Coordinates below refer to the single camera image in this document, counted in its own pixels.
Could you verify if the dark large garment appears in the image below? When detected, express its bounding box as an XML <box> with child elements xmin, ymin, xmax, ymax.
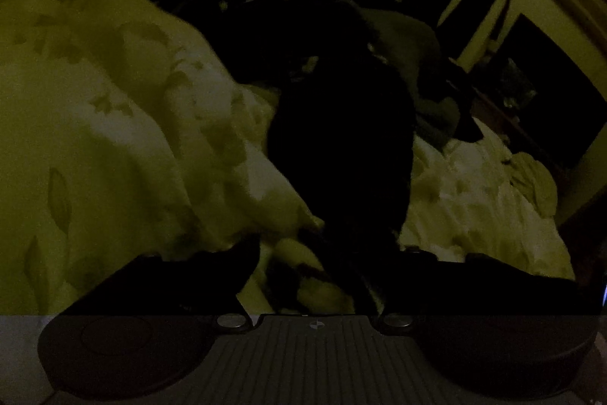
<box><xmin>205</xmin><ymin>0</ymin><xmax>483</xmax><ymax>315</ymax></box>

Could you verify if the white floral bedding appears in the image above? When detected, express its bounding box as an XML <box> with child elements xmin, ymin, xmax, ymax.
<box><xmin>1</xmin><ymin>0</ymin><xmax>574</xmax><ymax>315</ymax></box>

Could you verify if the wall air conditioner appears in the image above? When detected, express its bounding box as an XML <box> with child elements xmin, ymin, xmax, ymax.
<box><xmin>554</xmin><ymin>0</ymin><xmax>606</xmax><ymax>38</ymax></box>

